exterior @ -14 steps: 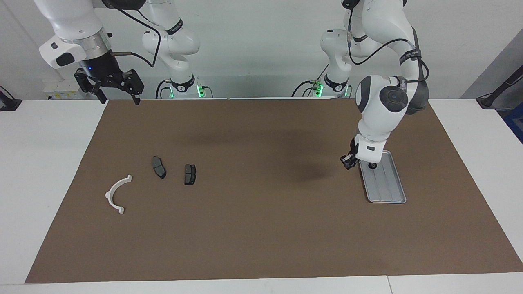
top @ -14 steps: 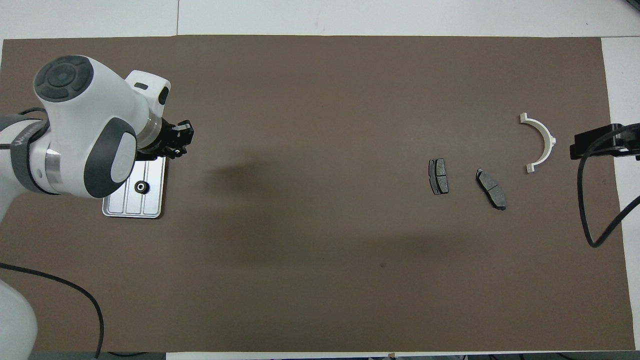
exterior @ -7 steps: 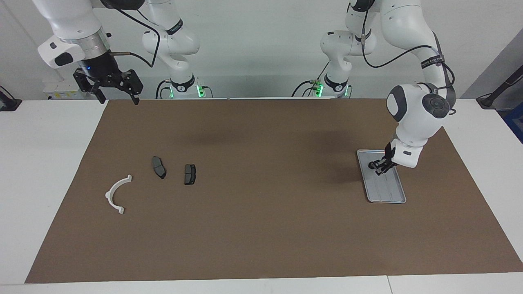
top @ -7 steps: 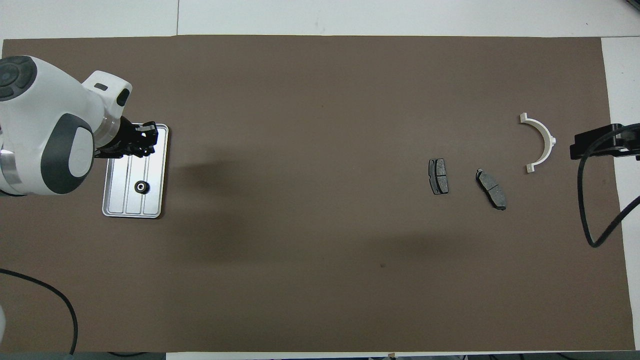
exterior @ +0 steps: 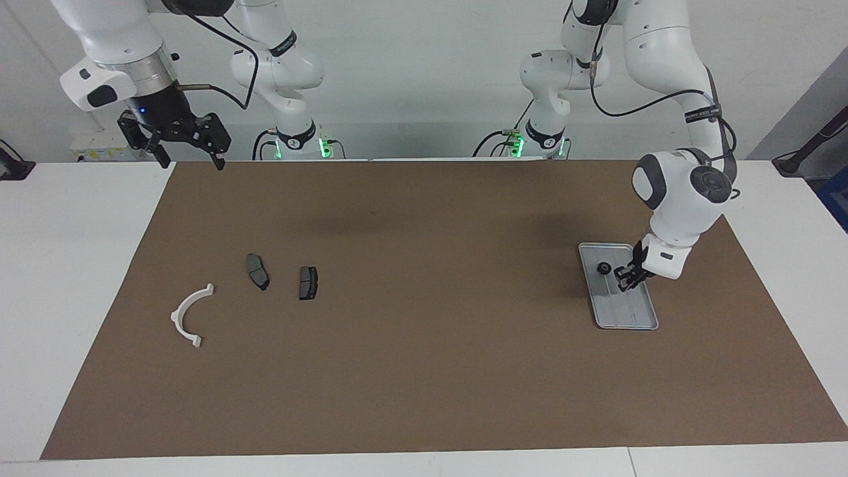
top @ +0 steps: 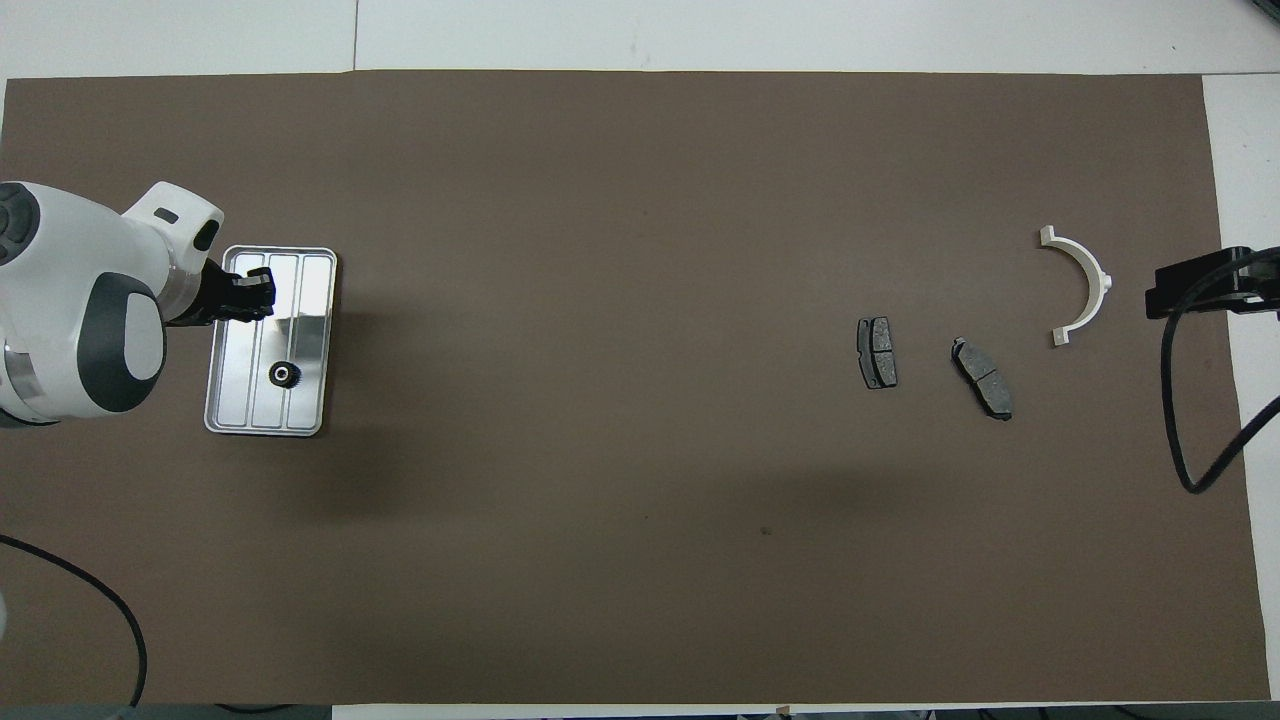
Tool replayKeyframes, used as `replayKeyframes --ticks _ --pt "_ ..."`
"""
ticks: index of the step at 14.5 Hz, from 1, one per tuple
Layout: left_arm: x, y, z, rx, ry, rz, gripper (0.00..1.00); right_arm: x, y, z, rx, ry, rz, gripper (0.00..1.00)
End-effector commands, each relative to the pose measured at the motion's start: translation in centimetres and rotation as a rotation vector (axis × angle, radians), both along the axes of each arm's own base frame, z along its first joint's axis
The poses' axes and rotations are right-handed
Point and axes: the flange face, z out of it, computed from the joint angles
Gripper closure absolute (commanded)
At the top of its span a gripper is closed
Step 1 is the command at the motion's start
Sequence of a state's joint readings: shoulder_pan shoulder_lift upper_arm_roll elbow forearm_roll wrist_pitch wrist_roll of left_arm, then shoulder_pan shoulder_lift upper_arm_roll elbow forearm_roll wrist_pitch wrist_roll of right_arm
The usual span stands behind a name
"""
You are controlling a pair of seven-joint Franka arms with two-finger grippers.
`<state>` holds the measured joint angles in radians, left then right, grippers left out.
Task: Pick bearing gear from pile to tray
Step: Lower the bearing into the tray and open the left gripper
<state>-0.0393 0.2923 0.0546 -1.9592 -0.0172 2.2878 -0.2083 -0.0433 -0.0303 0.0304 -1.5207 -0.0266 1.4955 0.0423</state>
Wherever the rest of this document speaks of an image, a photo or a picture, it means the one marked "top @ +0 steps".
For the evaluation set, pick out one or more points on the long curved grey brake pad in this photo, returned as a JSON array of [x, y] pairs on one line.
[[982, 378]]

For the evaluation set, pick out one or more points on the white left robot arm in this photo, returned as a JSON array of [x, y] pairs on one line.
[[70, 260]]

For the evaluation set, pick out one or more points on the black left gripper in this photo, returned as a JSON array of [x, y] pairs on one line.
[[215, 300]]

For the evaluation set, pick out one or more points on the silver metal tray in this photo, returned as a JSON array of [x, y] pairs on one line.
[[245, 400]]

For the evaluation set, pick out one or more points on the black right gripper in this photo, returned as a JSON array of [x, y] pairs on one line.
[[1250, 306]]

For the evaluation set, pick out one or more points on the large black bearing gear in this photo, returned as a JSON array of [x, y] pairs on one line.
[[285, 375]]

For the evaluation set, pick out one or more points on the short grey brake pad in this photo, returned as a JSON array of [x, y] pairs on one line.
[[878, 352]]

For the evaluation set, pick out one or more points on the brown table mat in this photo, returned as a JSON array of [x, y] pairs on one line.
[[600, 300]]

